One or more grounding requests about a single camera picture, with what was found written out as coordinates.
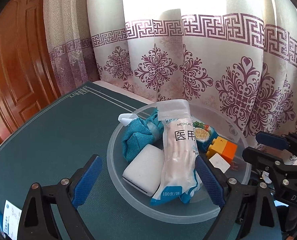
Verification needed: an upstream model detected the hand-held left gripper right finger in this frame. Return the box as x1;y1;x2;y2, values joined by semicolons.
195;155;284;240

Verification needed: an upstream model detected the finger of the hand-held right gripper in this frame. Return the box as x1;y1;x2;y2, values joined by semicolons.
255;131;297;165
242;146;292;193

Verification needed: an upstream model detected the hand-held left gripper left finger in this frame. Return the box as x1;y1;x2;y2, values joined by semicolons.
17;154;103;240

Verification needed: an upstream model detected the white cube with zigzag side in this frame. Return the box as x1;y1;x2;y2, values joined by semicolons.
208;154;231;173

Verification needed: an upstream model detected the yellow and orange toy brick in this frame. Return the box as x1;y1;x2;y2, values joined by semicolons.
205;137;238;165

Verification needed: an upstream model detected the white cotton swab bag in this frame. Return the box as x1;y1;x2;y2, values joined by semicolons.
150;99;201;207

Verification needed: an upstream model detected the blue noodle packet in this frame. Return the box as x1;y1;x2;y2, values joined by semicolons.
192;121;219;153

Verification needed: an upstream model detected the white sponge block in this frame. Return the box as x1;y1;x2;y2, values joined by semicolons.
122;145;164;197

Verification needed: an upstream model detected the clear plastic bowl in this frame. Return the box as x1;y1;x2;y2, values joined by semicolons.
107;102;252;224

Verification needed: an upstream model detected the blue cloth bundle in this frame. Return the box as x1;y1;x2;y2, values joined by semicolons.
118;107;164;162

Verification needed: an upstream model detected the blue and white carton box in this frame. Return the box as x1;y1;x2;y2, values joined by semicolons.
0;199;23;239

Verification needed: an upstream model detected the white curtain with purple pattern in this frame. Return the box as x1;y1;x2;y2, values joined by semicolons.
44;0;297;140

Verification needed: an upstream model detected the brown wooden door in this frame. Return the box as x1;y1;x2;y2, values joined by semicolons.
0;0;61;150

